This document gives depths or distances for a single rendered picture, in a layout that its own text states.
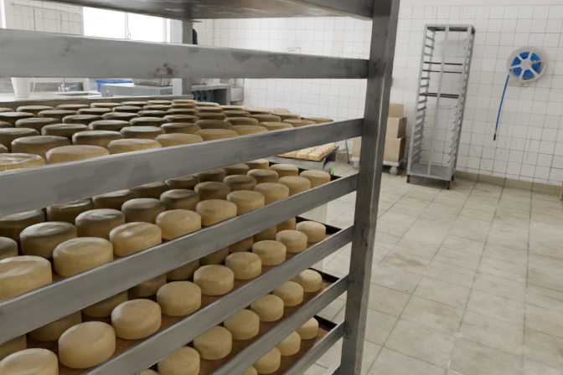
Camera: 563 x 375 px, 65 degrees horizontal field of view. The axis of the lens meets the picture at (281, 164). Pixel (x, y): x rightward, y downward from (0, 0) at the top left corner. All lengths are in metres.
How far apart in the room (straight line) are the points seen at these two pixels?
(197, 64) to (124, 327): 0.27
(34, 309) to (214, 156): 0.20
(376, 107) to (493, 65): 5.28
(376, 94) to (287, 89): 6.09
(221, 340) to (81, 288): 0.27
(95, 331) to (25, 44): 0.28
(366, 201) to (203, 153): 0.37
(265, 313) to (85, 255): 0.33
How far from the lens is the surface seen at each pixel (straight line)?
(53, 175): 0.35
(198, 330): 0.51
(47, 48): 0.34
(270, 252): 0.64
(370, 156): 0.72
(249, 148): 0.49
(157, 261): 0.43
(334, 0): 0.62
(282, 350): 0.78
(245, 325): 0.65
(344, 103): 6.40
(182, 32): 0.97
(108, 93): 2.27
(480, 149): 6.04
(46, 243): 0.48
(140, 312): 0.51
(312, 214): 2.11
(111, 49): 0.37
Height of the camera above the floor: 1.32
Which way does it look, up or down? 13 degrees down
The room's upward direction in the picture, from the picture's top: 3 degrees clockwise
